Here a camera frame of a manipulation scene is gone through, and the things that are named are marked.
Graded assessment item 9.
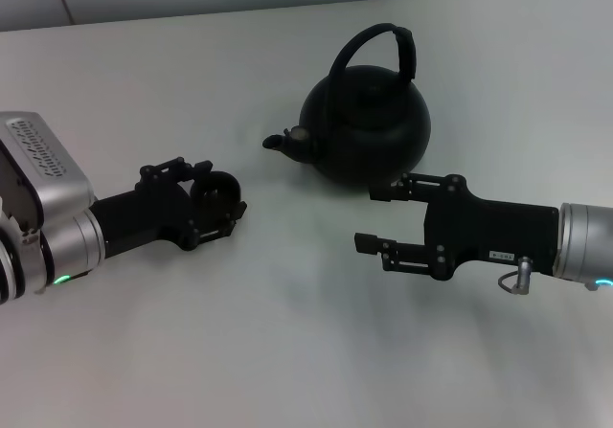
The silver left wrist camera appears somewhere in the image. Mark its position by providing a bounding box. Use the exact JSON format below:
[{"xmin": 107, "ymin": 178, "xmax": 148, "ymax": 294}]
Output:
[{"xmin": 0, "ymin": 110, "xmax": 97, "ymax": 231}]

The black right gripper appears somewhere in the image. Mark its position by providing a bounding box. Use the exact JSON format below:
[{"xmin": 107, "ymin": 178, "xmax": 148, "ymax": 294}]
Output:
[{"xmin": 353, "ymin": 171, "xmax": 560, "ymax": 282}]

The right gripper connector cable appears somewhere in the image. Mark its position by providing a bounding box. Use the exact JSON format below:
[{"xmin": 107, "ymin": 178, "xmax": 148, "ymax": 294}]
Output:
[{"xmin": 497, "ymin": 255, "xmax": 535, "ymax": 298}]

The black round teapot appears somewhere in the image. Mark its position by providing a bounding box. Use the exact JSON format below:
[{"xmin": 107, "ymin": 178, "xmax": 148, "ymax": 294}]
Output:
[{"xmin": 261, "ymin": 22, "xmax": 432, "ymax": 194}]

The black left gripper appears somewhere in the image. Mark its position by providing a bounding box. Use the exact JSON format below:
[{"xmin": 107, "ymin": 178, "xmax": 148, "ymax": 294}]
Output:
[{"xmin": 88, "ymin": 156, "xmax": 248, "ymax": 259}]

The dark round teacup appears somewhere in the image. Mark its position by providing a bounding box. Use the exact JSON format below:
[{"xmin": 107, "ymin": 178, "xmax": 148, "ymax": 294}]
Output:
[{"xmin": 190, "ymin": 170, "xmax": 242, "ymax": 223}]

